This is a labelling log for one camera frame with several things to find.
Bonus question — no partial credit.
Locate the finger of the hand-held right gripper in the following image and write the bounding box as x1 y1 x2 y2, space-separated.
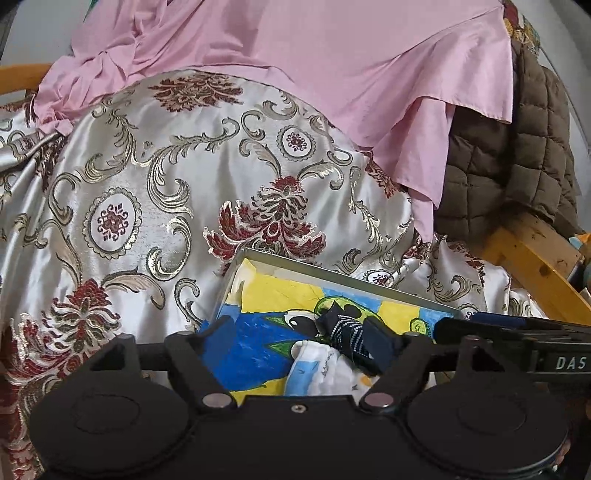
434 311 539 358

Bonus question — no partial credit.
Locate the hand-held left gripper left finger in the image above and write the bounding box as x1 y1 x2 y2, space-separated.
69 318 237 409

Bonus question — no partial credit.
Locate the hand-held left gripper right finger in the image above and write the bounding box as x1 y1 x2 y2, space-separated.
360 318 522 411

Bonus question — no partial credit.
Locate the dark navy sock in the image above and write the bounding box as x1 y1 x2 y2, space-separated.
318 307 393 374

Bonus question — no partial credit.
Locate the white and light blue sock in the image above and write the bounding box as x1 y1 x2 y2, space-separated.
286 339 384 398

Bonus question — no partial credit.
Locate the metal tray with painted drawing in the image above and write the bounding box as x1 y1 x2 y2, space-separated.
198 247 467 398

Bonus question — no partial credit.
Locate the floral satin blanket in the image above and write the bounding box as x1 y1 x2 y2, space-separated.
0 69 550 480

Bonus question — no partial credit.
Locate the brown quilted jacket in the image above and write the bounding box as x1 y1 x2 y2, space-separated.
434 46 585 241

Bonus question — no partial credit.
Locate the pink bed sheet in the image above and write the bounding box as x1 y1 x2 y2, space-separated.
34 0 515 241

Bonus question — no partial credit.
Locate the colourful cartoon wall poster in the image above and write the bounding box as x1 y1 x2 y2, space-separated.
501 0 543 58

